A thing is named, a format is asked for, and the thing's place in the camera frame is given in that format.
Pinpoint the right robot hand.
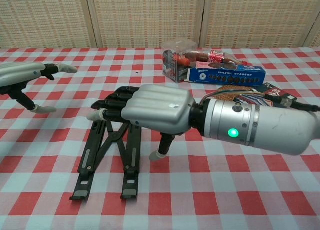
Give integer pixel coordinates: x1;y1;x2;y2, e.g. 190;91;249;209
86;84;198;162

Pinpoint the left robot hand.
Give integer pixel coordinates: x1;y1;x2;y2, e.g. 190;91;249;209
0;62;79;114

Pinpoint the black folding laptop stand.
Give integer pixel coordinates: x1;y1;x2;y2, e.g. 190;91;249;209
69;117;143;200

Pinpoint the clear plastic toy box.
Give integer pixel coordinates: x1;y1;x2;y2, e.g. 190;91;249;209
161;39;199;83

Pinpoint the bamboo folding screen panel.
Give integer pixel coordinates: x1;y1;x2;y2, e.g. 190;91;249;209
199;0;320;49
86;0;207;49
0;0;95;49
309;24;320;48

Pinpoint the round woven brown coaster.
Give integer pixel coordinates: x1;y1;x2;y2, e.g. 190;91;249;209
214;84;253;102

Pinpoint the blue cookie box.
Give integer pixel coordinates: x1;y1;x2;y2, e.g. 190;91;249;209
184;61;267;85

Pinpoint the red white checkered tablecloth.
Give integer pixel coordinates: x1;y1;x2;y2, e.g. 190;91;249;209
0;47;320;230

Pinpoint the dark patterned card box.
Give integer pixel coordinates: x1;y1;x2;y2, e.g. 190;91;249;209
234;82;298;108

